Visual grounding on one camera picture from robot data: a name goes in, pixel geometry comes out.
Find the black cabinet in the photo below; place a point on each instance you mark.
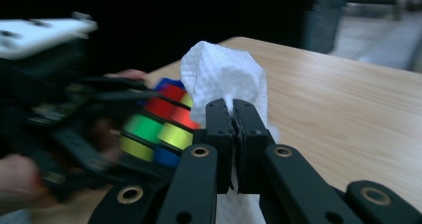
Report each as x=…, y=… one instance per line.
x=323, y=18

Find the multicoloured puzzle cube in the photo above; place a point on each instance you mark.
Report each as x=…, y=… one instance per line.
x=149, y=127

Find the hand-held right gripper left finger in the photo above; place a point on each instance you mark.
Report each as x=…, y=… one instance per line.
x=220, y=134

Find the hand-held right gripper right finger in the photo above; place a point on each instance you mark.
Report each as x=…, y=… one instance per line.
x=249, y=141

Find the white wet wipe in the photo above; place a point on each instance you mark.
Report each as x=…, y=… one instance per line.
x=222, y=71

